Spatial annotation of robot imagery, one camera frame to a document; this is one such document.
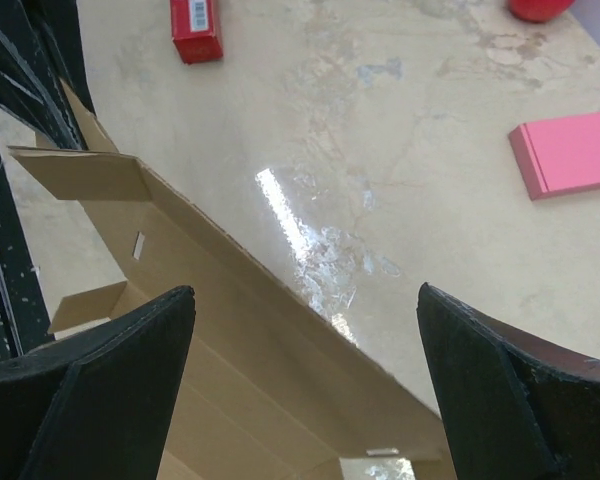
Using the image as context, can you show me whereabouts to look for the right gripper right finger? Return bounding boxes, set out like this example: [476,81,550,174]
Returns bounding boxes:
[417,283,600,479]

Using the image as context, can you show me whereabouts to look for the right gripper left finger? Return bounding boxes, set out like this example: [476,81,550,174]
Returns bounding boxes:
[0,286,195,479]

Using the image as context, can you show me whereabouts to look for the brown cardboard box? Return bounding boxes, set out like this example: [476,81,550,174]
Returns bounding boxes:
[10,94,455,479]

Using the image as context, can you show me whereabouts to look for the red rectangular box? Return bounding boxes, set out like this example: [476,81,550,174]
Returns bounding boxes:
[170,0,224,65]

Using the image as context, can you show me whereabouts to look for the pink sticky note pad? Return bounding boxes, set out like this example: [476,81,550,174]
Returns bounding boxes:
[508,112,600,200]

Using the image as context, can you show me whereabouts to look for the red apple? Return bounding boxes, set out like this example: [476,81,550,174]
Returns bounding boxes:
[506,0,575,23]

